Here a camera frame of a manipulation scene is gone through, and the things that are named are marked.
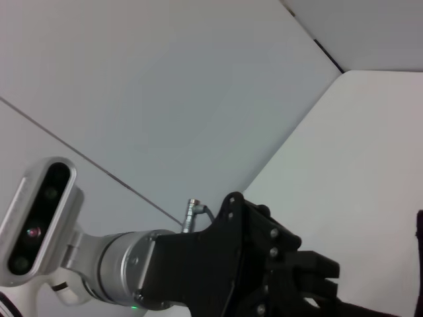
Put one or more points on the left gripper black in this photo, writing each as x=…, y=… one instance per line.
x=205, y=270

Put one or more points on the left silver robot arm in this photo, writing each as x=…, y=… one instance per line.
x=122, y=264

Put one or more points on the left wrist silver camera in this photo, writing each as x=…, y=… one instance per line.
x=36, y=214

